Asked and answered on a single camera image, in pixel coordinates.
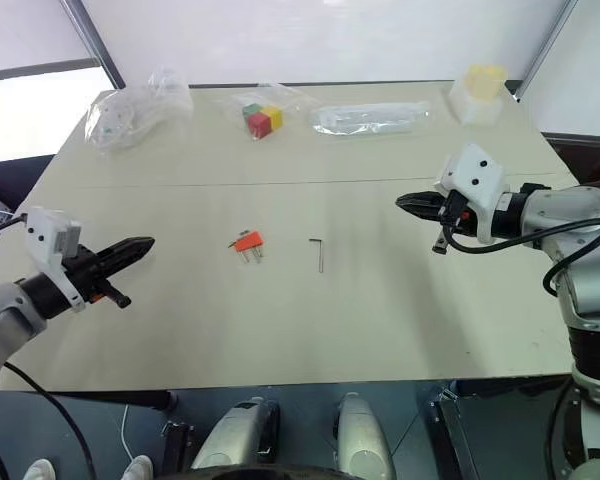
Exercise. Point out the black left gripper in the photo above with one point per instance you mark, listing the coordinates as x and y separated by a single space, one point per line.
87 272

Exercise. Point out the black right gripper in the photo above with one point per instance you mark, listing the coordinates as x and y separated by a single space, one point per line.
455 215

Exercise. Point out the small metal hex key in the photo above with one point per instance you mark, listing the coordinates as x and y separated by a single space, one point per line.
321 257

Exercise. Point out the orange bracket with screws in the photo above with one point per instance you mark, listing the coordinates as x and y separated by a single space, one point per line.
249 241

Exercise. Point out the long flat clear plastic bag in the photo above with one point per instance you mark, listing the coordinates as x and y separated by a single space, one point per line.
370 117

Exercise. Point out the translucent white box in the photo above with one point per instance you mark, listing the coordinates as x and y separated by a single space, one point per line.
472 111

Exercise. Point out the yellow plastic cup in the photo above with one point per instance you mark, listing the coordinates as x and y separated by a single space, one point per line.
486 82

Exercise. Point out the crumpled clear plastic bag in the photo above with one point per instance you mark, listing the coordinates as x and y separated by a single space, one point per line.
130 112

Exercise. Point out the yellow cube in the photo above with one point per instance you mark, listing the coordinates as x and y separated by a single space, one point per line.
276 118

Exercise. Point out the person in brown trousers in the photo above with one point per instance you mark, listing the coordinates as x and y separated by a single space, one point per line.
590 160

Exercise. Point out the red cube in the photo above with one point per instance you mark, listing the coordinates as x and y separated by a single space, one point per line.
258 125

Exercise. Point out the clear bag holding cubes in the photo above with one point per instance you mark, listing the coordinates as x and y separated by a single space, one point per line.
265 102

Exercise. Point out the green cube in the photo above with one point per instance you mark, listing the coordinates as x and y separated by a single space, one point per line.
251 108

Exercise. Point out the grey horizontal window bar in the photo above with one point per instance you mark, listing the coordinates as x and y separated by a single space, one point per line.
35 70

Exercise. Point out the silver rounded shell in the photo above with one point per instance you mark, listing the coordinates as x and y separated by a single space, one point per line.
362 435
235 435

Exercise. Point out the white shoe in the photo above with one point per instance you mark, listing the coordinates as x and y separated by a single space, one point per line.
40 471
137 469

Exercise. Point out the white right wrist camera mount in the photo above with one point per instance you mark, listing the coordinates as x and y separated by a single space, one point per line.
475 170

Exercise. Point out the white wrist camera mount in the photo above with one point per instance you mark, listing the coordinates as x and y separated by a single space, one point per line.
45 235
475 170

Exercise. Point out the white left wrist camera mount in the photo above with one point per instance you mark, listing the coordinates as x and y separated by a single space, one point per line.
45 235

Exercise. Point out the black table frame bar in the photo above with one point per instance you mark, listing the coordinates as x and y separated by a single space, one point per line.
110 399

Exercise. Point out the short black table bracket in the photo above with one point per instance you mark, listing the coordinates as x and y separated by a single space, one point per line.
176 445

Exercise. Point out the grey slanted wall post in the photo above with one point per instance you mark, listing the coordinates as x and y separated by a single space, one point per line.
550 45

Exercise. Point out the dark slanted window post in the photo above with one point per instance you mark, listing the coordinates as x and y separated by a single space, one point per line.
97 45

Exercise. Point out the long black table bracket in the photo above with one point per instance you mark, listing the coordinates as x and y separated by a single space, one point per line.
455 435

